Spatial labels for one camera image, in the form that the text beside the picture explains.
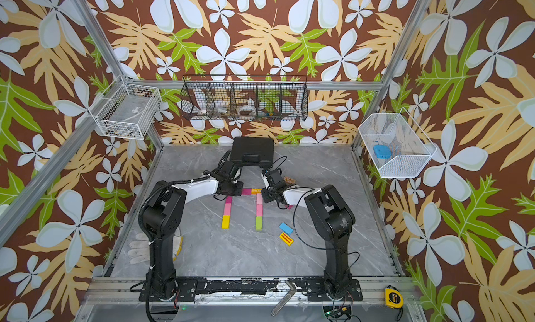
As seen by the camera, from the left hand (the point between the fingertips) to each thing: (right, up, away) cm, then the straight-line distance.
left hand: (241, 187), depth 101 cm
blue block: (+21, -16, -13) cm, 30 cm away
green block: (+9, -15, -11) cm, 21 cm away
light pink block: (-5, -10, -6) cm, 13 cm away
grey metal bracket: (+19, -37, -30) cm, 51 cm away
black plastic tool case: (+5, +19, +11) cm, 22 cm away
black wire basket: (+3, +43, -5) cm, 43 cm away
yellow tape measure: (+56, -35, -31) cm, 73 cm away
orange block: (+7, -2, -1) cm, 7 cm away
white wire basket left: (-46, +34, -15) cm, 60 cm away
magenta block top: (+3, -2, +1) cm, 3 cm away
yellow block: (-6, -14, -11) cm, 19 cm away
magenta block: (-6, -6, -3) cm, 9 cm away
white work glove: (-40, -24, -18) cm, 50 cm away
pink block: (+9, -10, -8) cm, 16 cm away
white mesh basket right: (+65, +19, -18) cm, 71 cm away
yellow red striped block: (+21, -20, -16) cm, 34 cm away
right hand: (+12, -2, 0) cm, 12 cm away
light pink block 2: (+9, -5, -6) cm, 12 cm away
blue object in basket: (+59, +16, -20) cm, 64 cm away
